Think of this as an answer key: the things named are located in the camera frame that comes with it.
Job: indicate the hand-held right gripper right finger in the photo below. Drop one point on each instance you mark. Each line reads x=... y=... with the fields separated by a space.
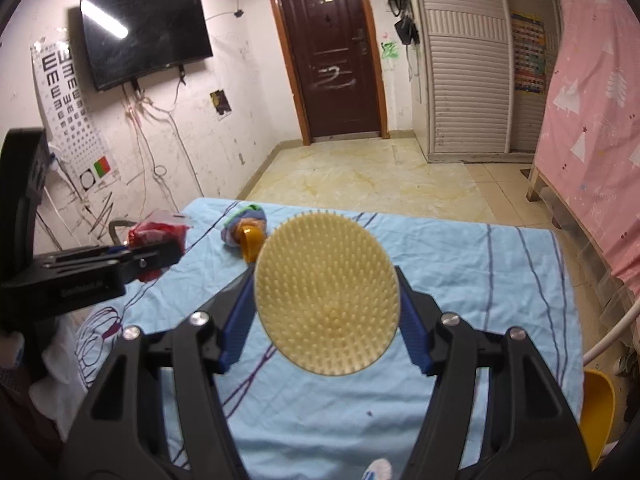
x=412 y=326

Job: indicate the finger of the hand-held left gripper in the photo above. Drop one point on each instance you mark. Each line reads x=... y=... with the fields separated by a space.
x=75 y=255
x=150 y=260

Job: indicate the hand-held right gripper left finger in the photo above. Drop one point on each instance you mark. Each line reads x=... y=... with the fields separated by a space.
x=240 y=321

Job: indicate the red plastic bag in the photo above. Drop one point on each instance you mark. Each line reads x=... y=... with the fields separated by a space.
x=160 y=232

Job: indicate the yellow silicone brush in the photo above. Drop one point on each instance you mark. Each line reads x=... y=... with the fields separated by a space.
x=325 y=295

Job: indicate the person's left forearm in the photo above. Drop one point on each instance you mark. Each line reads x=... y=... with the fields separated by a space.
x=20 y=410

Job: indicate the grey metal chair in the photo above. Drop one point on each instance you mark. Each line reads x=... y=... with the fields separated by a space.
x=114 y=227

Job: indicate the light blue bedsheet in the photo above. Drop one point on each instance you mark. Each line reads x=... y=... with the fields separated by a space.
x=470 y=280

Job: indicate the orange plastic cup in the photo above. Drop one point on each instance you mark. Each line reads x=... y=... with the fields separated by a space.
x=251 y=242

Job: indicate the blue and orange cloth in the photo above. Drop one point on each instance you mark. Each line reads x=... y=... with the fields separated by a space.
x=235 y=225

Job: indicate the eye chart poster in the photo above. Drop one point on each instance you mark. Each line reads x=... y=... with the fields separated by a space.
x=65 y=105

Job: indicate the white slatted wardrobe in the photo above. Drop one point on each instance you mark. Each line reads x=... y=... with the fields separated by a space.
x=465 y=70

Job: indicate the pink printed curtain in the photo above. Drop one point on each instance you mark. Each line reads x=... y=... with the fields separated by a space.
x=595 y=125

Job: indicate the dark brown door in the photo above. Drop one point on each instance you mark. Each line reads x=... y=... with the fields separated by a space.
x=330 y=55

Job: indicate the colourful grid poster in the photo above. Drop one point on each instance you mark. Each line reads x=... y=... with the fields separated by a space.
x=528 y=52

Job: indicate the hanging black bags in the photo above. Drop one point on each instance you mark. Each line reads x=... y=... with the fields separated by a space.
x=404 y=25

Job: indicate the small dark wall picture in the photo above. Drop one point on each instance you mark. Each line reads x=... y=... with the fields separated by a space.
x=221 y=105

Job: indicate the wooden bed frame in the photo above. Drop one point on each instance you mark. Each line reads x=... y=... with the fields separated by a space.
x=536 y=182

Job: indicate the black wall television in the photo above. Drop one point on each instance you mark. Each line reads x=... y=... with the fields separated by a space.
x=145 y=37

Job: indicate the white metal rail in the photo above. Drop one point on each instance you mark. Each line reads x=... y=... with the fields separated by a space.
x=617 y=330

